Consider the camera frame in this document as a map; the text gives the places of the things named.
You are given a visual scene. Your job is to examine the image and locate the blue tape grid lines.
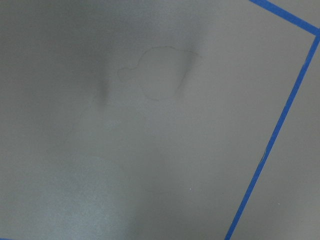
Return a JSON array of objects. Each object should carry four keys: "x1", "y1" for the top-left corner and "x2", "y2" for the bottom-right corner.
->
[{"x1": 0, "y1": 0, "x2": 320, "y2": 240}]

